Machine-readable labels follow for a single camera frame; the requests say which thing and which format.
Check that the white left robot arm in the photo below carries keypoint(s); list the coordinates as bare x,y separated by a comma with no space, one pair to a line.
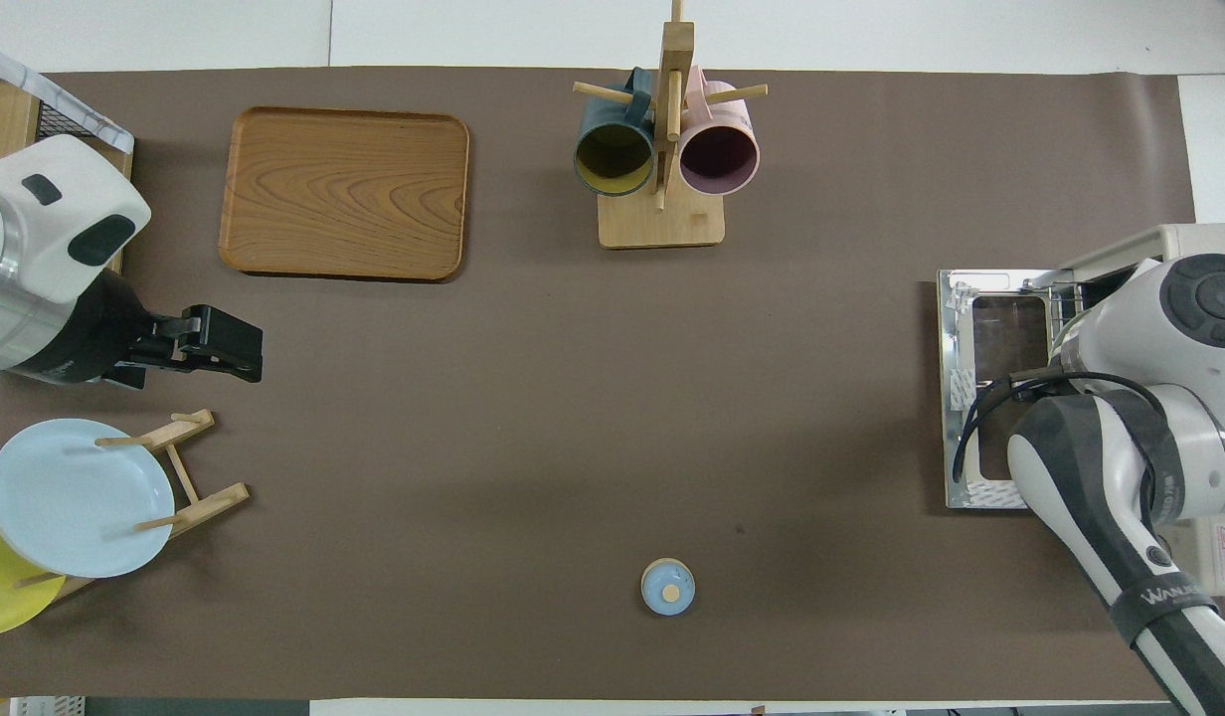
36,229

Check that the white toaster oven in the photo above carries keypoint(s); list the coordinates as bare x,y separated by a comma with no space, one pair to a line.
1169,235

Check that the wooden mug rack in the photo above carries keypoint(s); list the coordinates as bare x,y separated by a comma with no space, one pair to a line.
662,229

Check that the small blue bell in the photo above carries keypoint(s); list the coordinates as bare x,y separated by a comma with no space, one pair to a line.
669,589

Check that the yellow plate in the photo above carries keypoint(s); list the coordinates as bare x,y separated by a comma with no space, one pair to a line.
1,607

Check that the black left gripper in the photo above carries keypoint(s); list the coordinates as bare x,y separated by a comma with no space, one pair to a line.
86,333

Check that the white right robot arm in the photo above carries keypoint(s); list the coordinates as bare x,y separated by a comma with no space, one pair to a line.
1090,467

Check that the brown table mat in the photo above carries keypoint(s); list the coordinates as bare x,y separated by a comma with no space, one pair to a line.
573,398

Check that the dark blue mug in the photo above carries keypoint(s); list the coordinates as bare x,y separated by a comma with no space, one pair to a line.
612,159

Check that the pink mug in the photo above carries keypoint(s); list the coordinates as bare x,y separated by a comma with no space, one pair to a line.
720,159

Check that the brown wooden tray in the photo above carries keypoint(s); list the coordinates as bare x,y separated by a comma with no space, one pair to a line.
344,194

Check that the oven door with glass window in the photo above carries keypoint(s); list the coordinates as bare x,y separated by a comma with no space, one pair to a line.
956,447

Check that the wooden two-tier shelf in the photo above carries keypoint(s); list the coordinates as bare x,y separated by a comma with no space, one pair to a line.
1,119

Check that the wooden plate rack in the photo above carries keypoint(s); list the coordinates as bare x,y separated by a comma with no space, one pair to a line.
210,502

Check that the light blue plate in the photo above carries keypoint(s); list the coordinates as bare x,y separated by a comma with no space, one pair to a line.
66,507

